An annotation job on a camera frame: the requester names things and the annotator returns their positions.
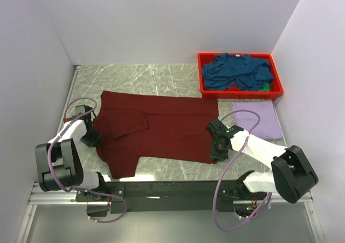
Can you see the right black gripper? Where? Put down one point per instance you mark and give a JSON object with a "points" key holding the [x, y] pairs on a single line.
{"points": [[214, 154]]}

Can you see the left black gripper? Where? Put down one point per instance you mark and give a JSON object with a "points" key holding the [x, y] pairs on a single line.
{"points": [[92, 142]]}

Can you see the dark red t-shirt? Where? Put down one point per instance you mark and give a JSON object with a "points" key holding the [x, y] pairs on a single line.
{"points": [[134, 126]]}

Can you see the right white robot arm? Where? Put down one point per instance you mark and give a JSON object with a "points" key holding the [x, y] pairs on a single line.
{"points": [[290, 173]]}

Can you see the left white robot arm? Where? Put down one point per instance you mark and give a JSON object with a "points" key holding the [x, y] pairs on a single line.
{"points": [[59, 156]]}

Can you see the folded lavender t-shirt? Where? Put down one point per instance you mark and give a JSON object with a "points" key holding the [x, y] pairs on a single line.
{"points": [[268, 128]]}

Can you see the black base beam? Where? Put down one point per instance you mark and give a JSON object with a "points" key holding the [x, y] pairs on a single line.
{"points": [[143, 205]]}

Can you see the green garment in bin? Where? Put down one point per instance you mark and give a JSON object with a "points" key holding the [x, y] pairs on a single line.
{"points": [[265, 88]]}

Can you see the blue t-shirt in bin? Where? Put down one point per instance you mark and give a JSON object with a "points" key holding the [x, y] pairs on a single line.
{"points": [[236, 71]]}

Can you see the red plastic bin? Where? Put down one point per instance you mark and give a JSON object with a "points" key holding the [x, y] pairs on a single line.
{"points": [[276, 89]]}

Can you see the aluminium frame rail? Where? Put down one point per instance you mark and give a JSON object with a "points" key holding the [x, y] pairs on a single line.
{"points": [[232, 190]]}

